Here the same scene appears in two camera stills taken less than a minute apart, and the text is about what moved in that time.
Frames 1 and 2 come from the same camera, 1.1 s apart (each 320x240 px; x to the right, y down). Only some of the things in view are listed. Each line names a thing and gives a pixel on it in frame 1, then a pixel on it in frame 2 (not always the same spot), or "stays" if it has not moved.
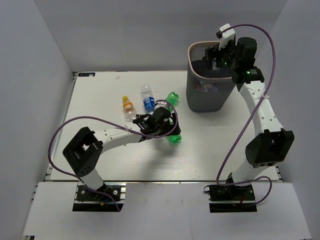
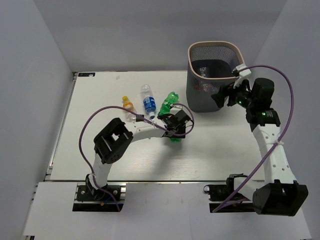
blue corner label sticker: [86, 74] stays
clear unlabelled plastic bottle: [214, 65] to [202, 70]
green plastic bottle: [175, 138] stays
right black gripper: [211, 53] to [224, 91]
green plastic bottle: [172, 97] stays
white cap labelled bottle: [209, 87] stays
